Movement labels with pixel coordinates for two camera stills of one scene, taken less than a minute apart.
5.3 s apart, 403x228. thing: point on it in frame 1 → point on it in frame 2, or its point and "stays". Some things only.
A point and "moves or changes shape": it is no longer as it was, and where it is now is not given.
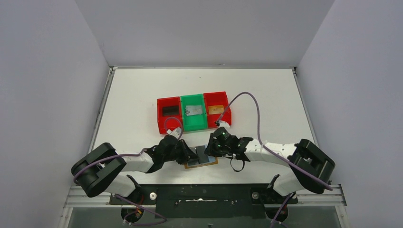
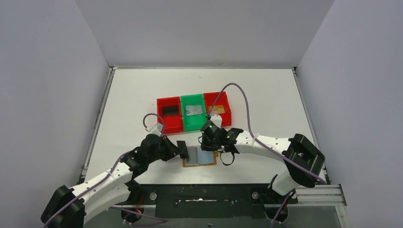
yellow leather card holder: (204, 160) stays
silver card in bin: (193, 109) stays
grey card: (202, 157) moves or changes shape
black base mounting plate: (240, 201) stays
